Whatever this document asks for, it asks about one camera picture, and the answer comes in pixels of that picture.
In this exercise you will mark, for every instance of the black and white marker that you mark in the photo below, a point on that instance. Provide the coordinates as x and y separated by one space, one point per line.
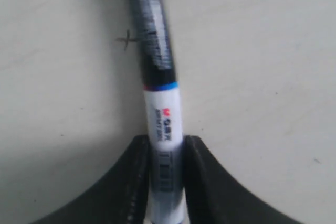
163 108

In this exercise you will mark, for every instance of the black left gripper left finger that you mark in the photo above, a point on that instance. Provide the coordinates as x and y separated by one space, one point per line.
119 196

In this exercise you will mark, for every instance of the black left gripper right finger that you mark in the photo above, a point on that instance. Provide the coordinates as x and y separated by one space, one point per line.
213 195

